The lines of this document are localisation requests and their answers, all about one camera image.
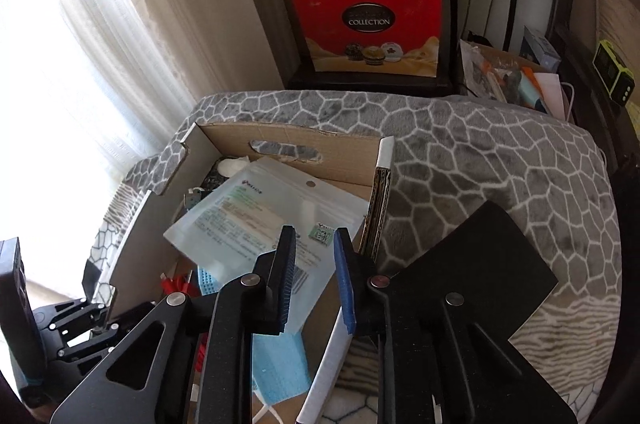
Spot red box with oval label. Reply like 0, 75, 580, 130
291, 0, 444, 73

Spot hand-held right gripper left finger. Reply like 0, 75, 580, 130
50, 225, 298, 424

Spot white curtain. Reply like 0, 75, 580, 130
0, 0, 287, 305

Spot red cord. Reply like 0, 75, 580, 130
161, 273, 207, 371

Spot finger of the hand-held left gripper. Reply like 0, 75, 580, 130
52, 303, 158, 376
32, 298, 108, 341

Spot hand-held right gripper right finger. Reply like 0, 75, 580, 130
334, 227, 591, 424

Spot grey white patterned blanket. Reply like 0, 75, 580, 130
90, 90, 623, 424

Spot brown padded headboard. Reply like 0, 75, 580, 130
546, 0, 640, 145

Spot white zip pouch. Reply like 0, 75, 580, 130
164, 156, 373, 336

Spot cardboard box of clutter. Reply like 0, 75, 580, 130
459, 38, 572, 117

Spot green black device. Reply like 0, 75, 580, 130
592, 40, 637, 105

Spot black notebook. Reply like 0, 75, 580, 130
377, 201, 560, 346

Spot blue white small carton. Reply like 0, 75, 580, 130
519, 25, 562, 72

